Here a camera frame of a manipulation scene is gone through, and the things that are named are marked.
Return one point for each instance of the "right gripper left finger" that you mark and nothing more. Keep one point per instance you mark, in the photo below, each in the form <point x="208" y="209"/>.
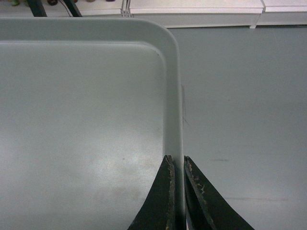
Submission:
<point x="158" y="209"/>

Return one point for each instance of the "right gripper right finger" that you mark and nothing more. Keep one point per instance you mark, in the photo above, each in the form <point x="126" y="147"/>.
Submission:
<point x="206" y="208"/>

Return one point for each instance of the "grey rectangular serving tray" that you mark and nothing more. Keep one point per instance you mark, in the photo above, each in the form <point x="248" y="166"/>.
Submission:
<point x="89" y="107"/>

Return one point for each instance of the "white lower shelf board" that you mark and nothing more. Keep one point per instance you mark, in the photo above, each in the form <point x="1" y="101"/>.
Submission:
<point x="202" y="13"/>

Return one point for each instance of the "black tripod leg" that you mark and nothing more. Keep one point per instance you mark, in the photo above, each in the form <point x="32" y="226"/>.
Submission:
<point x="37" y="8"/>

